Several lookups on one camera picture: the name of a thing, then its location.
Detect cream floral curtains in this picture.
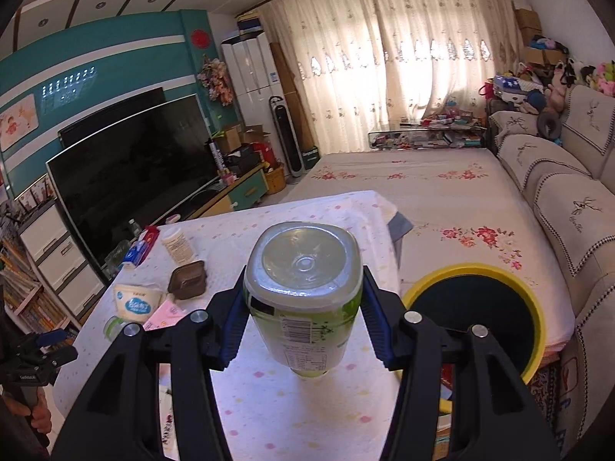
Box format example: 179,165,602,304
259,0,524,154

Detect red bag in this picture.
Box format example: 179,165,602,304
252,141,277,169

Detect stacked cardboard boxes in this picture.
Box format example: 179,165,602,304
515,8,544,44

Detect clear plastic food container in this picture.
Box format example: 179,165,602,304
103,239,131,279

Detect yellow trash bin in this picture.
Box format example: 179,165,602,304
401,262,549,416

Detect blue tissue pack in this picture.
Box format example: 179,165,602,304
121,242,150,268

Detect white pill bottle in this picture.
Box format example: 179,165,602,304
161,227,195,265

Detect teal television cabinet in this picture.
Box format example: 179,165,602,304
166,163,270,224

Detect tall black box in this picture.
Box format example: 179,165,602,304
206,139,226,174

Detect beige sofa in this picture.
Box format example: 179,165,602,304
487,84,615,443

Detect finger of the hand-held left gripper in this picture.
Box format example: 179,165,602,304
33,329,67,347
45,346,78,366

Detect floral bed sheet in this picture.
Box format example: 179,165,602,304
279,149,577,351

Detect brown plastic container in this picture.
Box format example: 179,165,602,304
167,260,208,301

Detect pink packet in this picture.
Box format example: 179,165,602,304
143,298,190,331

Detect white standing air conditioner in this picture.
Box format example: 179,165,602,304
221,31,284,174

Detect artificial flower bunch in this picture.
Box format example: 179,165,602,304
197,55,234,106

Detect pile of stuffed toys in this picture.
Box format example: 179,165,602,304
490,58,615,121

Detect yellow basket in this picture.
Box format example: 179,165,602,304
264,163,286,195

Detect clear jar with green band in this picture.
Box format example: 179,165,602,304
103,316,133,344

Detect black wall-mounted screen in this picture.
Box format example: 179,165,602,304
58,87,166,149

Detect person's left hand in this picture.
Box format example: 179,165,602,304
10,386,53,435

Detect pink wall picture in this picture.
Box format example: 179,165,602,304
0,93,39,152

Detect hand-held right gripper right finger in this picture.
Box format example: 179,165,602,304
361,265,563,461

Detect large black television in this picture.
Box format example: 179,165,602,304
45,93,226,270

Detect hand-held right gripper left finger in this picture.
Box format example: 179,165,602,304
50,266,251,461

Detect white tissue packet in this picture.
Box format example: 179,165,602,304
113,283,164,322

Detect black tower fan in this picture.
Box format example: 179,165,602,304
268,96,304,177

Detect white drawer cabinet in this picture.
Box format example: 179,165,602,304
17,199,106,320

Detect open cardboard box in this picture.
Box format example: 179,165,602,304
218,125,272,152

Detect row of books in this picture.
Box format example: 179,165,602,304
0,237,80,342

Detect green label plastic bottle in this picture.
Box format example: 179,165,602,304
243,221,363,379

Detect grey neck pillow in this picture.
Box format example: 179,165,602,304
537,110,565,138

